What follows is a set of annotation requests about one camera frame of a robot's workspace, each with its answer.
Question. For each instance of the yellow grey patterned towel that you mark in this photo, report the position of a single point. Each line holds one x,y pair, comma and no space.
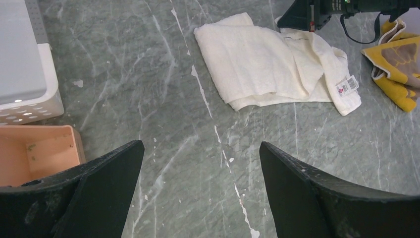
395,60

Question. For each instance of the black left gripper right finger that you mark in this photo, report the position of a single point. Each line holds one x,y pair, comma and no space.
307,202

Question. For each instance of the white perforated plastic basket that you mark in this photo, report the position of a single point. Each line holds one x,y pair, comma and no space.
28,82

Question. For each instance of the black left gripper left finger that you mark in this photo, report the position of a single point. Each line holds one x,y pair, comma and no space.
90,200

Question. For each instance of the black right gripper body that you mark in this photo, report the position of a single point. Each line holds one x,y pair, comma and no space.
312,15

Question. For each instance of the orange compartment organiser tray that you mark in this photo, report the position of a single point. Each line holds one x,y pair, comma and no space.
30,152

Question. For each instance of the white terry towel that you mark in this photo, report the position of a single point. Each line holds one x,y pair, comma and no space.
252,65

